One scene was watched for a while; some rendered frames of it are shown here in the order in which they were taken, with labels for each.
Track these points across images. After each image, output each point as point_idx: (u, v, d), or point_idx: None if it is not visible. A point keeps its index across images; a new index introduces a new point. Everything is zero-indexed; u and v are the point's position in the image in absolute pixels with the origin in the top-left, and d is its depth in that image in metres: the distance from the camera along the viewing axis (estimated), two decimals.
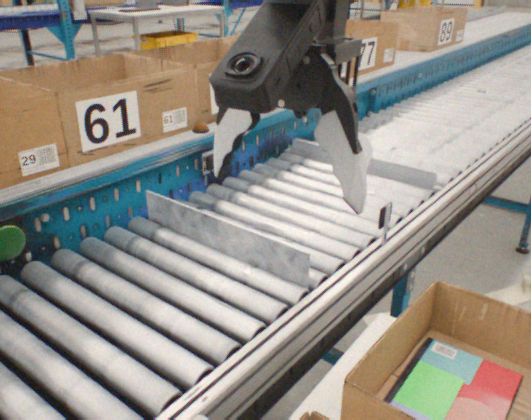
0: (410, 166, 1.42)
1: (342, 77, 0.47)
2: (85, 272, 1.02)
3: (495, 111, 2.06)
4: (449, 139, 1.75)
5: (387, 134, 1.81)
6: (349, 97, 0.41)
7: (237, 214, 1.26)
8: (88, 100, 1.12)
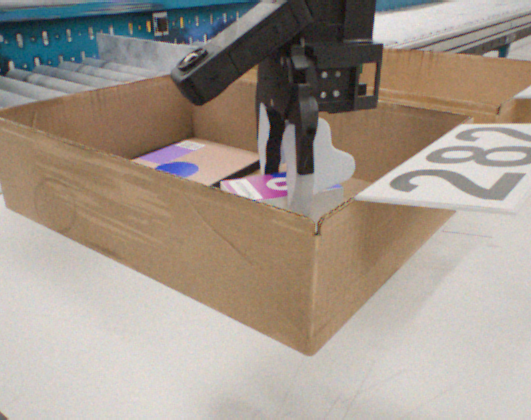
0: None
1: (360, 84, 0.43)
2: (33, 78, 1.15)
3: (445, 18, 2.18)
4: (394, 29, 1.87)
5: None
6: (306, 121, 0.40)
7: None
8: None
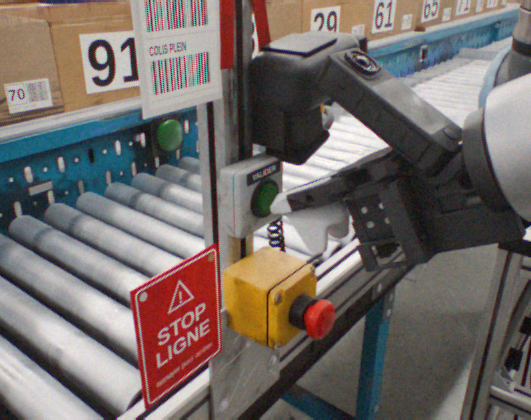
0: None
1: (387, 249, 0.39)
2: None
3: None
4: None
5: None
6: (316, 193, 0.39)
7: (455, 80, 1.94)
8: None
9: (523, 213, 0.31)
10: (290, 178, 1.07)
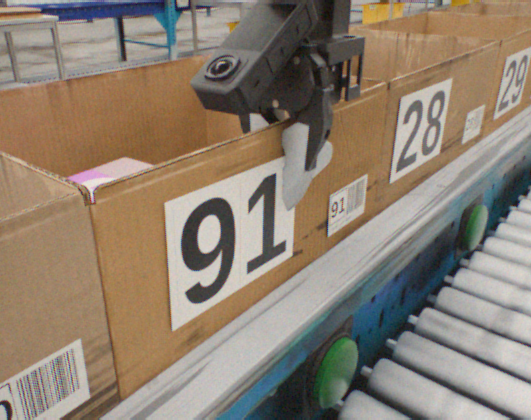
0: None
1: (345, 76, 0.46)
2: None
3: None
4: None
5: None
6: (326, 124, 0.42)
7: None
8: None
9: None
10: None
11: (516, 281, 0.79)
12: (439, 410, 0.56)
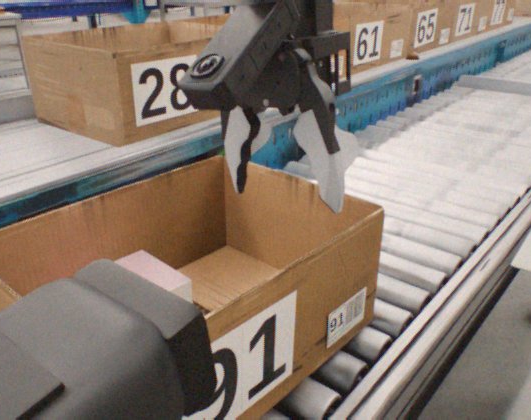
0: None
1: (334, 72, 0.47)
2: (378, 147, 1.38)
3: None
4: None
5: (528, 75, 2.16)
6: (325, 97, 0.41)
7: (454, 119, 1.62)
8: (362, 24, 1.48)
9: None
10: None
11: None
12: None
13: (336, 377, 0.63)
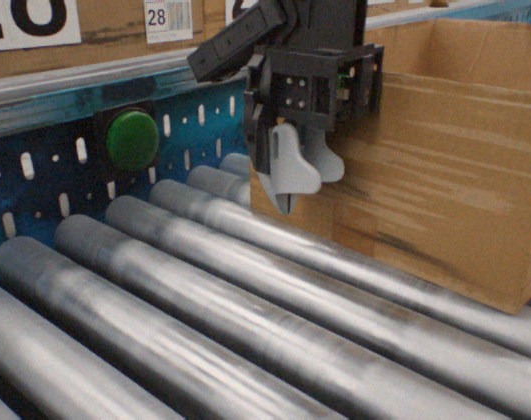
0: None
1: (326, 100, 0.38)
2: None
3: None
4: None
5: None
6: (247, 127, 0.41)
7: None
8: None
9: None
10: None
11: None
12: None
13: None
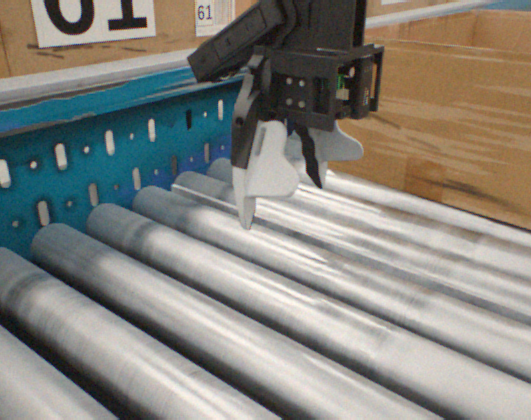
0: None
1: (326, 101, 0.38)
2: (26, 323, 0.44)
3: None
4: None
5: None
6: (238, 109, 0.40)
7: None
8: None
9: None
10: None
11: None
12: None
13: None
